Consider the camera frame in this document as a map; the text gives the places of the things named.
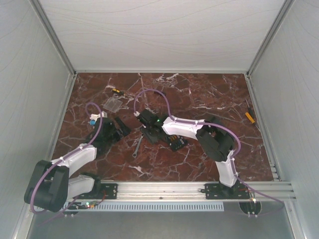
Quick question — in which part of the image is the orange handle screwdriver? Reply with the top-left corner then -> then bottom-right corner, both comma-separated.
245,112 -> 256,124

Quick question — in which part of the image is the thin black screwdriver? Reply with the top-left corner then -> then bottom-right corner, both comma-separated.
245,99 -> 255,118

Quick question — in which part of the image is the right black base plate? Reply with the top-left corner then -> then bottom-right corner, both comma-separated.
200,183 -> 250,200

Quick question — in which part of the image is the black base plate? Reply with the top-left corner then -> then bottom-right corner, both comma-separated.
78,183 -> 118,200
200,183 -> 250,200

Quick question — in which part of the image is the silver combination wrench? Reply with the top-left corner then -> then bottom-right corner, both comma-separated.
132,134 -> 144,158

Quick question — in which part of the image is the clear plastic fuse box lid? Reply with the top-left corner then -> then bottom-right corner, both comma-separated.
103,98 -> 123,113

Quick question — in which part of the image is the black handle screwdriver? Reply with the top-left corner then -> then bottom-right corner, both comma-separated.
155,90 -> 166,96

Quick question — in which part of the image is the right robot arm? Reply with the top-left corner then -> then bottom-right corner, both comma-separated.
134,109 -> 238,198

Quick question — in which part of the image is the yellow black small screwdriver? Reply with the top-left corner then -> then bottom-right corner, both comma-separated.
112,89 -> 125,96

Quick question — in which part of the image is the black fuse box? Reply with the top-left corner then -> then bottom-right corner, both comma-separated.
165,135 -> 188,152

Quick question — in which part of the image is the grey slotted cable duct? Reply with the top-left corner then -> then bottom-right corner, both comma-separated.
68,201 -> 224,212

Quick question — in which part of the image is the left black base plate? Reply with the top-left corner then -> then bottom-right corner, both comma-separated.
78,183 -> 118,200

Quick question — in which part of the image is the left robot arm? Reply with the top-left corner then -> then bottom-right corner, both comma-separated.
24,117 -> 131,212

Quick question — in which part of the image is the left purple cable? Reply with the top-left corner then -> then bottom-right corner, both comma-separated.
29,102 -> 104,226

